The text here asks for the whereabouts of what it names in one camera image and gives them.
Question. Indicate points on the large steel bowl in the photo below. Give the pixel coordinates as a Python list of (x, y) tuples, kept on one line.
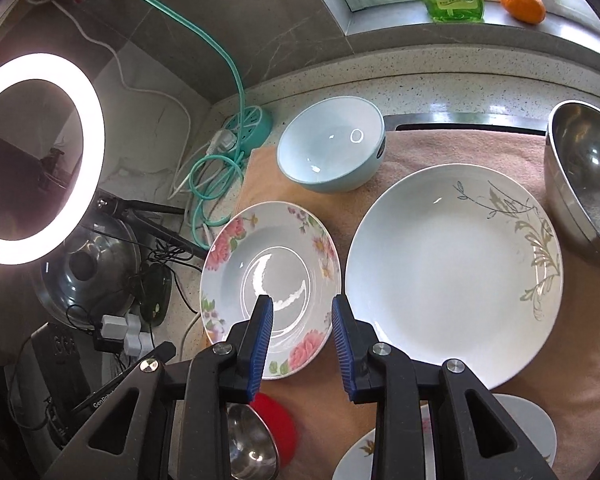
[(585, 170)]

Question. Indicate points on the large white leaf-pattern plate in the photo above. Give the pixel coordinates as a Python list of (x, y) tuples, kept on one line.
[(445, 270)]

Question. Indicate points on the peach towel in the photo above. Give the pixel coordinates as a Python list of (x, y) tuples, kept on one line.
[(580, 360)]

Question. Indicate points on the light blue ceramic bowl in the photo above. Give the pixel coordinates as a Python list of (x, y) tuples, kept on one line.
[(330, 145)]

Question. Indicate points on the teal power strip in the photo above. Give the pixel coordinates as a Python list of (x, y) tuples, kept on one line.
[(254, 125)]

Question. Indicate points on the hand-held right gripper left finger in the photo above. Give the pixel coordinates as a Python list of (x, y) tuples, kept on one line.
[(260, 350)]

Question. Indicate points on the small floral white plate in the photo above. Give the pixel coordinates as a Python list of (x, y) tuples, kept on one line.
[(525, 425)]

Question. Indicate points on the pink floral white plate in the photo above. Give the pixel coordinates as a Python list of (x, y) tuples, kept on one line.
[(280, 270)]

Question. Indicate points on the red steel bowl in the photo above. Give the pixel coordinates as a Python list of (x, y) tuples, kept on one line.
[(250, 445)]

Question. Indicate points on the orange tangerine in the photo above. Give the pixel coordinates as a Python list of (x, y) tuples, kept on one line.
[(522, 4)]

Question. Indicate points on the white charger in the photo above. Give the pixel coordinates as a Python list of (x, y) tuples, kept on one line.
[(115, 327), (139, 342)]

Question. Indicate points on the black tripod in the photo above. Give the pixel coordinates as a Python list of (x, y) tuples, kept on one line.
[(145, 207)]

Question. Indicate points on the white plug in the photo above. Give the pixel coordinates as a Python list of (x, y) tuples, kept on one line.
[(222, 142)]

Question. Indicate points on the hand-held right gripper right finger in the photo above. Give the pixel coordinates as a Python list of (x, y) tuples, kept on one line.
[(341, 350)]

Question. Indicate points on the black charger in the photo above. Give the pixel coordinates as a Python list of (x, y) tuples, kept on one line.
[(107, 344)]

